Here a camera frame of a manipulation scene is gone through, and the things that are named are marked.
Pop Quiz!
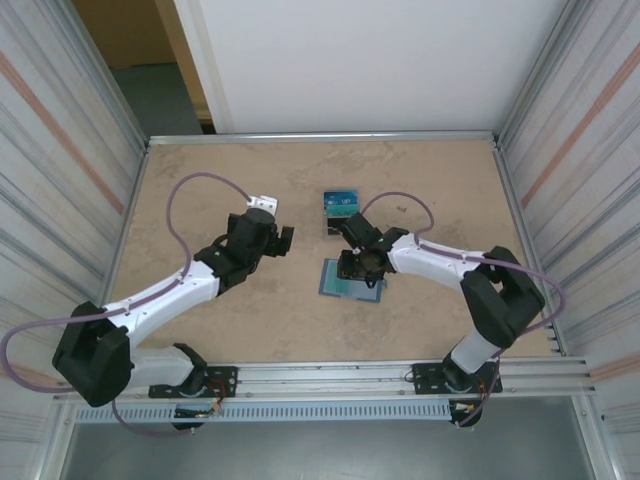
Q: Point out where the white door frame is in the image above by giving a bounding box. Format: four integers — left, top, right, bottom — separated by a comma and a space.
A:
172, 0, 236, 135

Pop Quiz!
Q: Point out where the aluminium table end rail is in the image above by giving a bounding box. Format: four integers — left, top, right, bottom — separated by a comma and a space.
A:
146, 130, 503, 148

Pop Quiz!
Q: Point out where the aluminium mounting rail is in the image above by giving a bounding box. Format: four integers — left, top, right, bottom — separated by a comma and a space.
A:
52, 355, 600, 405

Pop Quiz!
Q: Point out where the small box with blue picture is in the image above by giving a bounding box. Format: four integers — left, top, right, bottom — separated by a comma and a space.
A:
321, 188, 365, 242

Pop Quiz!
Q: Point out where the aluminium table side rail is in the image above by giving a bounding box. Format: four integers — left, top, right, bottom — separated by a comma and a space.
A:
88, 142, 151, 365
491, 141, 569, 357

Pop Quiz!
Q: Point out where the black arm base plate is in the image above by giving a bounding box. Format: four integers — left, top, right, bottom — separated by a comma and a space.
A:
148, 366, 239, 400
412, 360, 503, 397

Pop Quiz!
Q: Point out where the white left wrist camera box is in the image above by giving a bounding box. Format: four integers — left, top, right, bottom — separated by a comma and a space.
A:
248, 193, 279, 215

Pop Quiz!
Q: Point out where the grey slotted cable duct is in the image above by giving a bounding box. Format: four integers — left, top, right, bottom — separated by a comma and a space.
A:
73, 402, 454, 425

